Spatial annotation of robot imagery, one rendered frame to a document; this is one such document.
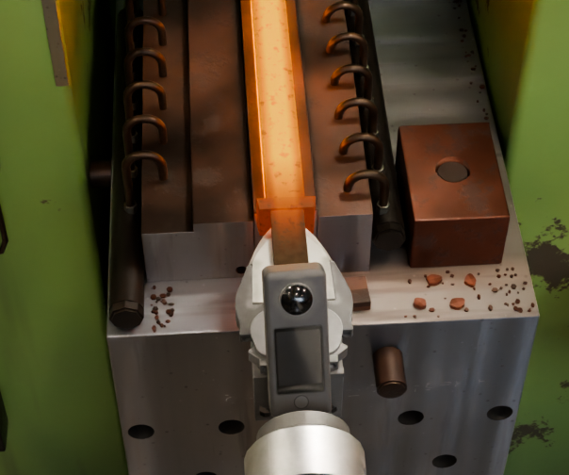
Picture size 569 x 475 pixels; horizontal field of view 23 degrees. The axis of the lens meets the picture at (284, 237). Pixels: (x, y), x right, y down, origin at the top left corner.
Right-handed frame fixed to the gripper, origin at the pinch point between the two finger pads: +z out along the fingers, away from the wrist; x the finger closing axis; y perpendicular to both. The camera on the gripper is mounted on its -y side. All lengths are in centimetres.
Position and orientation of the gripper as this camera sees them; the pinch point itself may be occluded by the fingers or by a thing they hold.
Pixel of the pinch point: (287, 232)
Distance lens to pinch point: 114.2
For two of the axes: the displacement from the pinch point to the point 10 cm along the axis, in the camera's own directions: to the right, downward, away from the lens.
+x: 10.0, -0.5, 0.4
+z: -0.6, -7.6, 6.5
